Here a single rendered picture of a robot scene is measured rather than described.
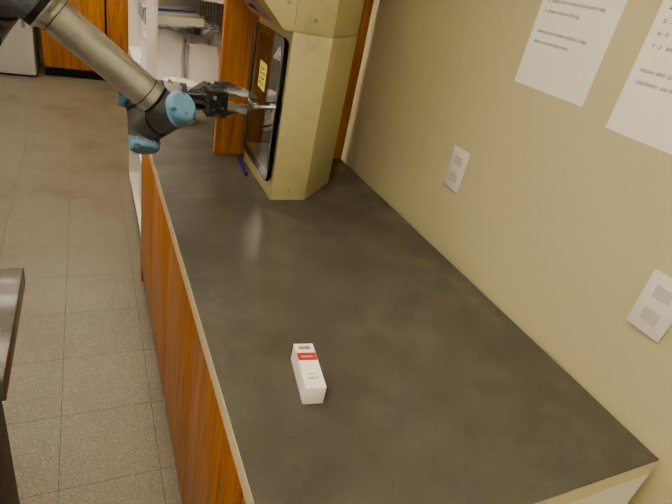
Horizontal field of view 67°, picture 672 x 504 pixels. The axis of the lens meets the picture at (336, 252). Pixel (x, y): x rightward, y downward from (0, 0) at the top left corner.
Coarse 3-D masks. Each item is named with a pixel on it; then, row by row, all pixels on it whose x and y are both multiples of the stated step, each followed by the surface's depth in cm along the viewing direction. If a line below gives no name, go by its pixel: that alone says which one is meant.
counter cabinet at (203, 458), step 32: (160, 224) 174; (160, 256) 177; (160, 288) 181; (160, 320) 185; (192, 320) 122; (160, 352) 190; (192, 352) 124; (192, 384) 126; (192, 416) 128; (192, 448) 130; (224, 448) 96; (192, 480) 132; (224, 480) 97; (640, 480) 90
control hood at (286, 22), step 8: (264, 0) 122; (272, 0) 122; (280, 0) 123; (288, 0) 124; (296, 0) 124; (264, 8) 129; (272, 8) 123; (280, 8) 124; (288, 8) 125; (296, 8) 126; (272, 16) 127; (280, 16) 125; (288, 16) 126; (280, 24) 126; (288, 24) 127
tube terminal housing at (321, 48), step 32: (320, 0) 127; (352, 0) 136; (288, 32) 131; (320, 32) 131; (352, 32) 145; (288, 64) 132; (320, 64) 135; (288, 96) 136; (320, 96) 140; (288, 128) 141; (320, 128) 147; (288, 160) 146; (320, 160) 157; (288, 192) 152
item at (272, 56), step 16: (256, 32) 152; (272, 32) 138; (256, 48) 153; (272, 48) 138; (256, 64) 153; (272, 64) 139; (256, 80) 154; (272, 80) 139; (256, 96) 154; (272, 96) 140; (256, 112) 155; (272, 112) 140; (256, 128) 155; (272, 128) 141; (256, 144) 156; (272, 144) 142; (256, 160) 156
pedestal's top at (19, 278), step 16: (0, 272) 97; (16, 272) 98; (0, 288) 93; (16, 288) 94; (0, 304) 90; (16, 304) 91; (0, 320) 86; (16, 320) 89; (0, 336) 83; (16, 336) 89; (0, 352) 80; (0, 368) 78; (0, 384) 76; (0, 400) 77
